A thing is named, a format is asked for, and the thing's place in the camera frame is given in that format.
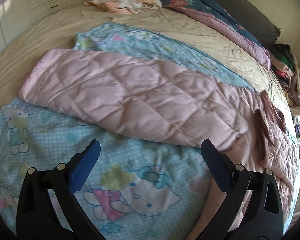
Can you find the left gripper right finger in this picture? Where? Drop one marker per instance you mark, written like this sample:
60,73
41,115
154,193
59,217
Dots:
252,207

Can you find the blue Hello Kitty sheet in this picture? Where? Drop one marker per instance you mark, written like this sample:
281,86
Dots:
138,189

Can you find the dark floral pink quilt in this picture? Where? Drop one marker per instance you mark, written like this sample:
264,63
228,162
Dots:
210,13

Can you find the beige bed sheet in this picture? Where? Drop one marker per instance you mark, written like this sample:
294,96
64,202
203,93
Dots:
59,31

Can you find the peach white small garment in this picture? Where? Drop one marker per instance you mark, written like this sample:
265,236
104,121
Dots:
125,6

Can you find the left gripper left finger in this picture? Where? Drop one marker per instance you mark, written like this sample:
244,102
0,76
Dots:
48,208

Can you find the pink quilted jacket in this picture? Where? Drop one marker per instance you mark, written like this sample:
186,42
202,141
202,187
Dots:
165,102

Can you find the pile of mixed clothes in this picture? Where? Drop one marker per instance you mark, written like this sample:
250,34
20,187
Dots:
286,68

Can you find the dark grey headboard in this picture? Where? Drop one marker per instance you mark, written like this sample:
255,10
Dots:
253,20

